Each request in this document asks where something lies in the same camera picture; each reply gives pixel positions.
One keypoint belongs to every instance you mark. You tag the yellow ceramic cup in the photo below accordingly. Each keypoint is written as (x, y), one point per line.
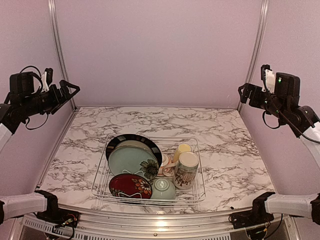
(182, 148)

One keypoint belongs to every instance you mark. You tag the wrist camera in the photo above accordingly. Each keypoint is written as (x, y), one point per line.
(268, 78)
(47, 79)

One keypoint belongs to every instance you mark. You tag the aluminium front table rail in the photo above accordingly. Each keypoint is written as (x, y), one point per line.
(137, 224)

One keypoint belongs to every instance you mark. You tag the tall shell patterned mug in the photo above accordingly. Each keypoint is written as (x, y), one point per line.
(185, 170)

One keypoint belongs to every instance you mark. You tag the black rimmed large plate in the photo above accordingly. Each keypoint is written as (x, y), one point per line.
(150, 145)

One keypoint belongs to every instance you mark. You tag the pale green ceramic bowl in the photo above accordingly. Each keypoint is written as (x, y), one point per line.
(163, 189)

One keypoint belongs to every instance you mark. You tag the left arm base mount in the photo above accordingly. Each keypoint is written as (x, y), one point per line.
(54, 214)

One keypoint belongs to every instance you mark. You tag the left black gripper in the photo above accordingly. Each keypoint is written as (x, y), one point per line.
(58, 100)

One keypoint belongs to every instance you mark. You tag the white red patterned teacup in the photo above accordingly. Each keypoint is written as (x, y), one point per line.
(168, 172)

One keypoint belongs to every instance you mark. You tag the white wire dish rack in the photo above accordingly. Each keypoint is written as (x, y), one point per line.
(167, 145)

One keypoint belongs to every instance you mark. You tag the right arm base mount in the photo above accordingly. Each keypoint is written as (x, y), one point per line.
(255, 216)

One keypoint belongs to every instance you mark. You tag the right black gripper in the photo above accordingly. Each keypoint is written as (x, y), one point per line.
(254, 101)

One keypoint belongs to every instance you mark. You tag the red floral small plate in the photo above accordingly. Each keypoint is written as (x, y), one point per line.
(127, 185)

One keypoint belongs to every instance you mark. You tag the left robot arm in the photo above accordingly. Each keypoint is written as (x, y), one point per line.
(31, 93)

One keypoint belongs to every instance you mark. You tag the left aluminium frame post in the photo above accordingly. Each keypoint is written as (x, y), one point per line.
(56, 38)

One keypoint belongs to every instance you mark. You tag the light blue floral plate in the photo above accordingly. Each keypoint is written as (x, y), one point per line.
(134, 160)

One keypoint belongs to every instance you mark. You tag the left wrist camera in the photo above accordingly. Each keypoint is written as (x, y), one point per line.
(47, 79)

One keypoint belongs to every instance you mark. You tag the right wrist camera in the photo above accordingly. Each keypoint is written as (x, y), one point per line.
(268, 78)

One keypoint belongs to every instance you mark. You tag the aluminium frame post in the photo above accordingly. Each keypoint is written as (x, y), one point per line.
(56, 38)
(261, 28)

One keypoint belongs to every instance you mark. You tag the right aluminium frame post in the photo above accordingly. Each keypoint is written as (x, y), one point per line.
(261, 28)

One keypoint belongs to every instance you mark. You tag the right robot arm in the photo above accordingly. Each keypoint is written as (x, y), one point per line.
(279, 96)

